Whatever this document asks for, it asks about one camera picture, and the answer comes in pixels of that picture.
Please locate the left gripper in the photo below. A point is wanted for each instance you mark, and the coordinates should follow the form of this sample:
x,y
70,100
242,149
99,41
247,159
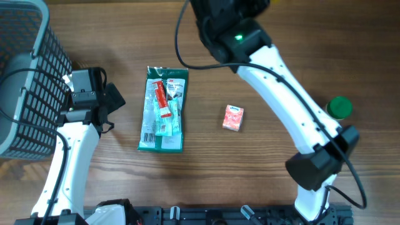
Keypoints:
x,y
112,97

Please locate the green 3M product package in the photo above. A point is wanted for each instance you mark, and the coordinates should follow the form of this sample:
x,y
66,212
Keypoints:
x,y
175,82

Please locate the red Kleenex tissue pack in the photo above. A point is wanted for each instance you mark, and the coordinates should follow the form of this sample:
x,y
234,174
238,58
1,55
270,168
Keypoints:
x,y
233,118

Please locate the green lid white jar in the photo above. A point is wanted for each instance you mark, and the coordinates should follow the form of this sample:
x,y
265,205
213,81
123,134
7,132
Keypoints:
x,y
339,108

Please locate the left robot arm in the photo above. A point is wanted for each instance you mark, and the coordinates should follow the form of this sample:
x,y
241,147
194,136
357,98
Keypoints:
x,y
80,125

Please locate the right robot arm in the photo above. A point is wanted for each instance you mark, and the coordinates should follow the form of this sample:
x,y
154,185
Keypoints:
x,y
230,32

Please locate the grey plastic mesh basket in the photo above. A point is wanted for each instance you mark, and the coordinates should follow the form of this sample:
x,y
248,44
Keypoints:
x,y
33,62

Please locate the teal mint candy packet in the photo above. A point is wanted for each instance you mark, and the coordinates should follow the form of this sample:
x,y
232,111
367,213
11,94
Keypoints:
x,y
168,126

